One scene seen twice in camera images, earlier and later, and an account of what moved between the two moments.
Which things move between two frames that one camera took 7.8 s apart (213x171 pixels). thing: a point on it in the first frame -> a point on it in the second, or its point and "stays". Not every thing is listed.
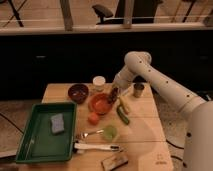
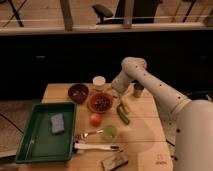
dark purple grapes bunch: (114, 94) -> (101, 103)
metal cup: (138, 88) stays
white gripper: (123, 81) stays
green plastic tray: (49, 134) stays
